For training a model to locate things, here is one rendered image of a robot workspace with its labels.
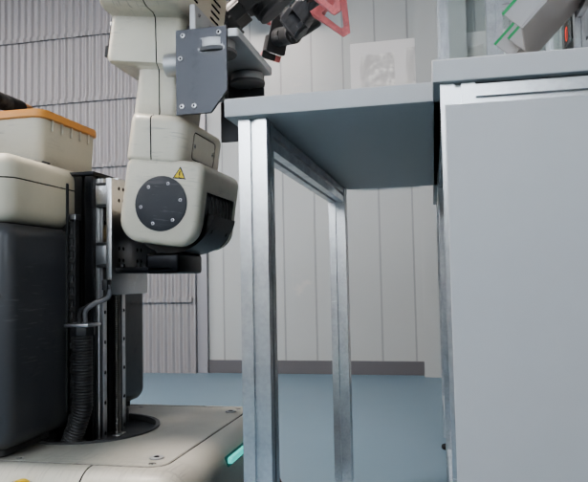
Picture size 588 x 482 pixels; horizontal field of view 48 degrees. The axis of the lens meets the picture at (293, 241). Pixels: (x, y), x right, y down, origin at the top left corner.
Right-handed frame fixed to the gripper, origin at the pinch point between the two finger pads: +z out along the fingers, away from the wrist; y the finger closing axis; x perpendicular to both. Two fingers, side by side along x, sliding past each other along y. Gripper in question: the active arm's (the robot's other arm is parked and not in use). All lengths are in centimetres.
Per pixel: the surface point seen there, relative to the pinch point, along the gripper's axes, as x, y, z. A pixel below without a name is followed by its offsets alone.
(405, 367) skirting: -172, -137, 99
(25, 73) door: 42, -11, 304
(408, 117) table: 23, -28, -116
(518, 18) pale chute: 6, -8, -116
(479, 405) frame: 23, -64, -145
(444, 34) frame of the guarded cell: -67, 21, -3
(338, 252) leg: -13, -59, -50
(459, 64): 29, -23, -134
